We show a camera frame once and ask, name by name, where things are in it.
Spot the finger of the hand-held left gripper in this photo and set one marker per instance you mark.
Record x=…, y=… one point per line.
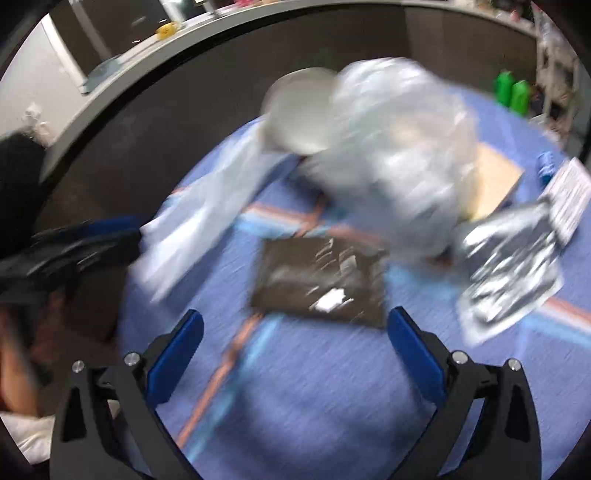
x=87, y=229
x=97, y=258

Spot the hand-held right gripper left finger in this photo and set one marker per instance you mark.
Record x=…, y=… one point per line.
x=178, y=355

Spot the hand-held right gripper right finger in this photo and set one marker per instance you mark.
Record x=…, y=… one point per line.
x=415, y=360

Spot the white translucent plastic bag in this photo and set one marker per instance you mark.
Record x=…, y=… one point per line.
x=198, y=207

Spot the small blue plastic bottle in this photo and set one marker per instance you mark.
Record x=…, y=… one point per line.
x=545, y=166

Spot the person's left forearm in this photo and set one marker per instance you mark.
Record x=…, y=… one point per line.
x=11, y=364

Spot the black chair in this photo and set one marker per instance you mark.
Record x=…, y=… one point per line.
x=21, y=194

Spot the blue striped tablecloth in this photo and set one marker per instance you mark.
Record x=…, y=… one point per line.
x=300, y=392

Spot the curved grey kitchen counter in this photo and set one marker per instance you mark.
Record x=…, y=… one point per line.
x=138, y=120

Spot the silver foil packet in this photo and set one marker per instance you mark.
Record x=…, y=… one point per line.
x=508, y=267

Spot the dark brown foil packet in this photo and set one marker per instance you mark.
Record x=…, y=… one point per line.
x=300, y=281

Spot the person's white clothing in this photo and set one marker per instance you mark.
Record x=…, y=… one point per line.
x=27, y=434

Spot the tan cardboard piece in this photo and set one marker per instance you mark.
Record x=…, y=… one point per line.
x=496, y=180

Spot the clear crumpled plastic bag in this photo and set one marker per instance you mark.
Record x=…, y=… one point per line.
x=397, y=161

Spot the yellow object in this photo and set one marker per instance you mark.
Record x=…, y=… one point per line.
x=166, y=29

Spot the white printed card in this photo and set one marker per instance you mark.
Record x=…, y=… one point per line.
x=570, y=194

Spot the white paper bowl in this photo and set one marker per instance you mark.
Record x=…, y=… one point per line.
x=300, y=115

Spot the green plastic bottle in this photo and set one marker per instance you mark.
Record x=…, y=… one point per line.
x=520, y=98
x=503, y=90

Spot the cream shelf rack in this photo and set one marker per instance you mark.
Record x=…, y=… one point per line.
x=554, y=64

